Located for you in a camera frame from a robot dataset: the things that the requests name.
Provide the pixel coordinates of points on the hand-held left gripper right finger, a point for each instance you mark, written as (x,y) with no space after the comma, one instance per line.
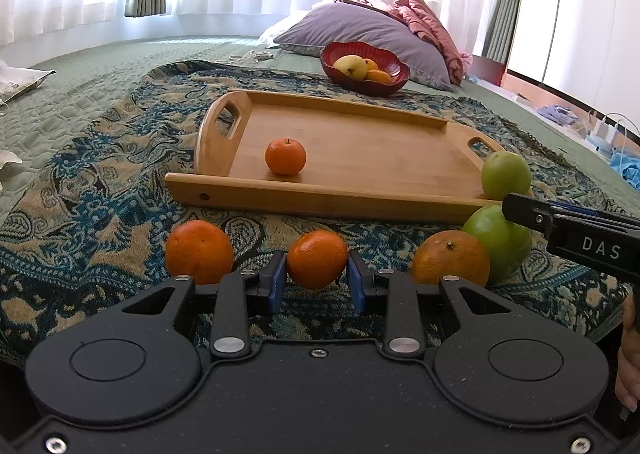
(357,284)

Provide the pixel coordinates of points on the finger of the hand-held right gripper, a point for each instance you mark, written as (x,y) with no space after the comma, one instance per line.
(525,211)

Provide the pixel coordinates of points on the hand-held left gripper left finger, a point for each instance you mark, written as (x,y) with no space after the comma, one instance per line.
(276,282)

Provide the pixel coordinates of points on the green apple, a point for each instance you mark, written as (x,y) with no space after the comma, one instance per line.
(502,246)
(505,174)

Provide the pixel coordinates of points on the small mandarin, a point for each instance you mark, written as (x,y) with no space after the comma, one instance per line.
(199,251)
(285,157)
(317,259)

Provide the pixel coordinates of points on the large orange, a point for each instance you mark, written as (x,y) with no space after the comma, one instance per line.
(450,259)

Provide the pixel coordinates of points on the wooden serving tray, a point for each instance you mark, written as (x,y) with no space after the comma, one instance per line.
(375,154)

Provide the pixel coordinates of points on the person's right hand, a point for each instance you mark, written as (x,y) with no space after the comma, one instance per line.
(631,359)

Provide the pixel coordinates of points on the light blue cloth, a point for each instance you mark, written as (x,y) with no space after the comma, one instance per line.
(627,169)

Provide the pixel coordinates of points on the lilac cloth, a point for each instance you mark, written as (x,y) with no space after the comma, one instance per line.
(557,114)

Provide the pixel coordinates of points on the white charger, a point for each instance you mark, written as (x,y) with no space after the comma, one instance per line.
(610,132)

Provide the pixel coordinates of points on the wooden ledge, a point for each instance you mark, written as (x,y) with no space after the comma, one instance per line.
(530,87)

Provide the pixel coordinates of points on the red-brown board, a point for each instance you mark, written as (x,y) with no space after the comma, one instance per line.
(487,70)

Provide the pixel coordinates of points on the blue beige patterned blanket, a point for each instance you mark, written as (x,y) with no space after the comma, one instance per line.
(110,174)

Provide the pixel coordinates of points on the red bowl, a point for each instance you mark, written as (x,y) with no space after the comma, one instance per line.
(370,86)

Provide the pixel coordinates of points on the orange citrus fruit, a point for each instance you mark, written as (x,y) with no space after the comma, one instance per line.
(371,64)
(378,77)

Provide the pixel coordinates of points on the white closet door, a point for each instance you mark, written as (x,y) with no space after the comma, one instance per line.
(580,9)

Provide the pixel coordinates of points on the pink quilt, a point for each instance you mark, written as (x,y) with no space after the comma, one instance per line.
(425,19)

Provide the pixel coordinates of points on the yellow pear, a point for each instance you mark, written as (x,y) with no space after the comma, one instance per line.
(351,67)

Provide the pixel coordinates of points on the white pillow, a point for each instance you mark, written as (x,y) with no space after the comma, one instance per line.
(280,32)

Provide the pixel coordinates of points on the purple pillow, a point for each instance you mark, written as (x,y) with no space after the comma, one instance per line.
(350,24)

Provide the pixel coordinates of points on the green quilted bedspread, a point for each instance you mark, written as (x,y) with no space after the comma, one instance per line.
(100,64)

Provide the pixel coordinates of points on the white crumpled paper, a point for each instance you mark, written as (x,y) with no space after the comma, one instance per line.
(7,160)

